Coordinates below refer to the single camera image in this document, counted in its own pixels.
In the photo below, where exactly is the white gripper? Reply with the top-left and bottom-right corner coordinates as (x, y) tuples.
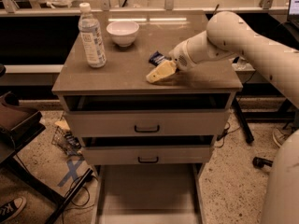
(146, 40), (196, 83)

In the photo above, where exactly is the blue rxbar blueberry wrapper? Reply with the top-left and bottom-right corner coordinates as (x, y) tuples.
(149, 51), (170, 66)

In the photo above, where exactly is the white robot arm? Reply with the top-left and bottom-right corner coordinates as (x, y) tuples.
(147, 11), (299, 224)

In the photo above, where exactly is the grey drawer cabinet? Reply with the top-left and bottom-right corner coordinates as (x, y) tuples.
(51, 10), (244, 170)

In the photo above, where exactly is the open bottom drawer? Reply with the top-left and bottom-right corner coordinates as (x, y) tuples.
(91, 164), (205, 224)

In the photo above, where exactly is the white ceramic bowl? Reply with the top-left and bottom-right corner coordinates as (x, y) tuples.
(107, 21), (139, 47)

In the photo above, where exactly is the clear plastic water bottle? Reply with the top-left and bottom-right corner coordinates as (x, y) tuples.
(78, 3), (107, 68)

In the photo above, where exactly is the black table leg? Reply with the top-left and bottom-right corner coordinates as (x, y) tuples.
(233, 98), (254, 145)

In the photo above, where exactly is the black chair base leg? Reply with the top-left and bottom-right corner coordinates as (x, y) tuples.
(252, 157), (273, 169)

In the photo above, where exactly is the grey sneaker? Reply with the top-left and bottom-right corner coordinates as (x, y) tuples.
(272, 128), (292, 147)

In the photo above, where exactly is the black office chair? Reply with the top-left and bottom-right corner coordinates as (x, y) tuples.
(0, 63), (94, 224)

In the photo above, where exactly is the black converse sneaker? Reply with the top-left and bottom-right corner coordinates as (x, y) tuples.
(0, 197), (27, 224)

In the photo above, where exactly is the black floor cable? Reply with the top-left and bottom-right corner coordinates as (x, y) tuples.
(216, 121), (243, 149)

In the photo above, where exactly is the middle drawer with black handle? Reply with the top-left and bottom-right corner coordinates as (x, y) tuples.
(82, 146), (212, 165)

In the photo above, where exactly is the drawer with black handle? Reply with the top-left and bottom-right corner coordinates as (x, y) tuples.
(65, 110), (229, 137)
(82, 146), (212, 165)

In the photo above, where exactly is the top drawer with black handle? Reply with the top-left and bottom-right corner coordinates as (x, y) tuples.
(65, 110), (229, 137)

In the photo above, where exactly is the wire basket on floor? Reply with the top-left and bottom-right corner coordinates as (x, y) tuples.
(51, 127), (81, 157)

